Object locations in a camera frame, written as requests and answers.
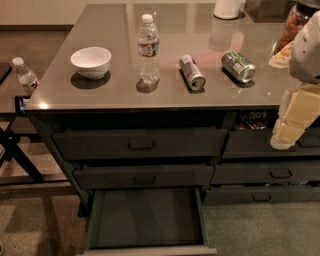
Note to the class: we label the slim silver drink can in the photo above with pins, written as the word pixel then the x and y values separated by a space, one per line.
pixel 191 72

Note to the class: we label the green silver soda can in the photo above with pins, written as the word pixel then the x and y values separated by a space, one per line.
pixel 238 66

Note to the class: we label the dark side table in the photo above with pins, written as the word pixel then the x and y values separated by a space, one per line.
pixel 11 150

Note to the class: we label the small water bottle on side table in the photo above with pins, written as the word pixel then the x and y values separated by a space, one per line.
pixel 26 77

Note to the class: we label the middle right drawer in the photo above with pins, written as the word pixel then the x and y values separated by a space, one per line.
pixel 267 172

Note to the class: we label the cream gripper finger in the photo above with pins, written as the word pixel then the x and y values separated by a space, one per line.
pixel 298 110

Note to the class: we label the dark grey cabinet counter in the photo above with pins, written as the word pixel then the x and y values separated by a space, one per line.
pixel 120 100

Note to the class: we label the top right drawer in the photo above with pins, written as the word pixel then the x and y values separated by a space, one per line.
pixel 256 144

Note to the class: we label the clear jar of snacks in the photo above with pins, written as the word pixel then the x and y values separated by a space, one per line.
pixel 298 16

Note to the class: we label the clear plastic water bottle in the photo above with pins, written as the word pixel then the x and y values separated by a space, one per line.
pixel 148 49

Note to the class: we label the middle left drawer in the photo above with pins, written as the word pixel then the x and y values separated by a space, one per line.
pixel 144 176

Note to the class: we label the top left drawer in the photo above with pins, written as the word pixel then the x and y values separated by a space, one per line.
pixel 140 143

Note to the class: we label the open bottom left drawer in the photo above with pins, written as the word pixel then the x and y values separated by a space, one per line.
pixel 148 222

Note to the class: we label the bottom right drawer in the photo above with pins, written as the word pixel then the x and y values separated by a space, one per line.
pixel 273 194

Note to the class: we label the white cylindrical container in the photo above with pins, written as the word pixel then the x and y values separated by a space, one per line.
pixel 227 9

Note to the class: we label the white ceramic bowl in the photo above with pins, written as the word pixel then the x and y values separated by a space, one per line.
pixel 92 62

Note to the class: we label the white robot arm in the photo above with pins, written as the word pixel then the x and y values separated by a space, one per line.
pixel 302 55

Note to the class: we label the snack packets in drawer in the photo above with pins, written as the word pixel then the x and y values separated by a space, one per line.
pixel 256 120

